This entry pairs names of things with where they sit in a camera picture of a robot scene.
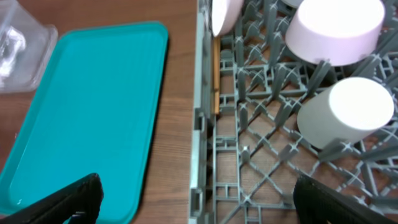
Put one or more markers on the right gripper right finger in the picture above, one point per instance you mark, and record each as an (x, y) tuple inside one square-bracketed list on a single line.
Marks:
[(316, 203)]

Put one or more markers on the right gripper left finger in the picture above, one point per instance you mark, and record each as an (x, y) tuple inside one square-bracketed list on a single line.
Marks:
[(78, 202)]

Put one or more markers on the white paper cup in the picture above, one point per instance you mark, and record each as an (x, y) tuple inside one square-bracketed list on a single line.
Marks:
[(348, 111)]

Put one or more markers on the small pink bowl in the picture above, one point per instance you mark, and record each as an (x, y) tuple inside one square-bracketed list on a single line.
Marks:
[(341, 32)]

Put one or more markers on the wooden chopstick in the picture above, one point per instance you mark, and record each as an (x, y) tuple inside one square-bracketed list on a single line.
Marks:
[(216, 102), (216, 63)]

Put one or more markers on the large pink plate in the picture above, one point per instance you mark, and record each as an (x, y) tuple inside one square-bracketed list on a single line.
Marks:
[(224, 14)]

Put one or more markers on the white napkin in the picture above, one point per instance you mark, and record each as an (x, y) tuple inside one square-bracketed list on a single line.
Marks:
[(12, 44)]

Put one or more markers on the grey bowl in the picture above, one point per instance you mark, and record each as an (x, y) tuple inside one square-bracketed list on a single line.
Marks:
[(292, 3)]

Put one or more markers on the grey dishwasher rack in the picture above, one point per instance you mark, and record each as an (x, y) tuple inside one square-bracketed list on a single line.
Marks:
[(246, 160)]

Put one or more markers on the teal serving tray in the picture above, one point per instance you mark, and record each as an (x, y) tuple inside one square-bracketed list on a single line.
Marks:
[(93, 112)]

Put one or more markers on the clear plastic storage bin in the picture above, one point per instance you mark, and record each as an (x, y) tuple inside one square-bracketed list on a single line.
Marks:
[(40, 43)]

